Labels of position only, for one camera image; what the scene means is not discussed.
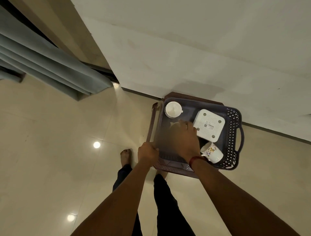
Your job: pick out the dark purple plastic basket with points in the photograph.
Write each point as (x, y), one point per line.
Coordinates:
(233, 136)

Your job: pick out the white box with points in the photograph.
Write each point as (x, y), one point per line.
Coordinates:
(209, 124)

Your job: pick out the person's leg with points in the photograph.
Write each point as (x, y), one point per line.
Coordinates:
(124, 170)
(167, 206)

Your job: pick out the person's left hand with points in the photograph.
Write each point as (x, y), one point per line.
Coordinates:
(147, 154)

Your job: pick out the person's right hand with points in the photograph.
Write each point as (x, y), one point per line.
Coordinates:
(185, 143)

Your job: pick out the dark brown plastic stool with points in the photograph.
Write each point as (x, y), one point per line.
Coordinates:
(167, 97)

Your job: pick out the person's right leg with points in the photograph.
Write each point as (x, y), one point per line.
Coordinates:
(167, 206)

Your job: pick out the person's left leg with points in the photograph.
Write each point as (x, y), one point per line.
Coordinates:
(124, 170)

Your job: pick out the black window frame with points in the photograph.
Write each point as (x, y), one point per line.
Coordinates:
(102, 71)

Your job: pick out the person's left forearm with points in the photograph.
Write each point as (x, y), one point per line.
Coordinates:
(114, 206)

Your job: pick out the person's right forearm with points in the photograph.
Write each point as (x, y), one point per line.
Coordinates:
(238, 201)

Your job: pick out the floral white mug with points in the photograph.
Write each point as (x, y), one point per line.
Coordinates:
(212, 152)

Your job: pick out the pale green curtain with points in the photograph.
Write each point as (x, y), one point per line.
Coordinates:
(48, 65)

